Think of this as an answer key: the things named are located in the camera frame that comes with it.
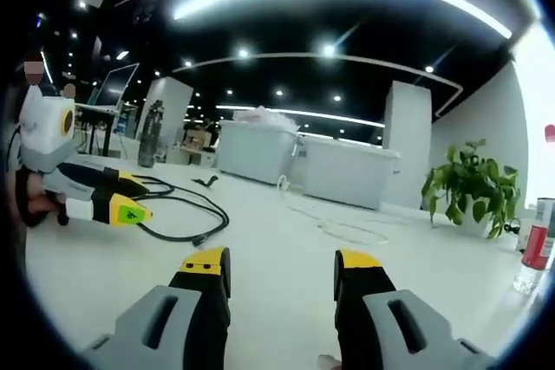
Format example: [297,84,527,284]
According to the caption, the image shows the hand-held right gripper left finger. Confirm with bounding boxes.
[81,246,232,370]

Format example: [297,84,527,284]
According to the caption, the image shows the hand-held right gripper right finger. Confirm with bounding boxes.
[332,248,500,370]

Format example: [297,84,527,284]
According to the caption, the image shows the black Velcro strap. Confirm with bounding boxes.
[191,175,219,190]

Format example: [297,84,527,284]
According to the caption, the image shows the black data cable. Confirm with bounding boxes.
[128,173,231,247]

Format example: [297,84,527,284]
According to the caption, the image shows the white data cable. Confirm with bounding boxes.
[276,173,391,247]

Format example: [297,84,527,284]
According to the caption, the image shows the white desktop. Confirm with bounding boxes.
[19,156,541,370]

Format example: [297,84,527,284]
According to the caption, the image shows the person's left hand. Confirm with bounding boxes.
[15,168,71,229]

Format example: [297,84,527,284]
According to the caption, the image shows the person's right hand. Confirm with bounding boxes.
[317,354,344,370]

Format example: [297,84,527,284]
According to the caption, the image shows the person's dark clothing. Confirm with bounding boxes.
[0,83,28,267]

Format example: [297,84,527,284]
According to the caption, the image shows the black-legged table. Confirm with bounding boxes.
[74,103,123,158]

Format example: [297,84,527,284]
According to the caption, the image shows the black tall bottle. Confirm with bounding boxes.
[137,100,167,168]

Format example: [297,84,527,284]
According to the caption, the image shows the open laptop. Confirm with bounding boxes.
[77,62,140,114]

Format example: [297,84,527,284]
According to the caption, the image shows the white square pillar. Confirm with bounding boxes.
[382,80,434,211]
[134,75,195,162]

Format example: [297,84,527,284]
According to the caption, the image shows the grey plastic storage bin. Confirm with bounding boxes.
[217,118,301,186]
[297,134,401,211]

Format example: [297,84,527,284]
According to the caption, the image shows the green potted plant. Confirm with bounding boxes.
[421,139,522,240]

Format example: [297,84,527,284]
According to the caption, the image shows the clear plastic bags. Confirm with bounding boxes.
[232,105,301,135]

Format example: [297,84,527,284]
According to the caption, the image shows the red can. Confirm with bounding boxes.
[520,197,555,271]

